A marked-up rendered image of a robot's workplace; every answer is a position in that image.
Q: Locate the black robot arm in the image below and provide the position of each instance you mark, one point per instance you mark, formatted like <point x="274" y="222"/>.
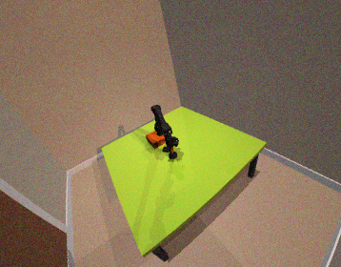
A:
<point x="162" y="127"/>

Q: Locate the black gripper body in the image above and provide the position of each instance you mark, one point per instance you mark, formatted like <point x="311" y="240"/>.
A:
<point x="168" y="148"/>

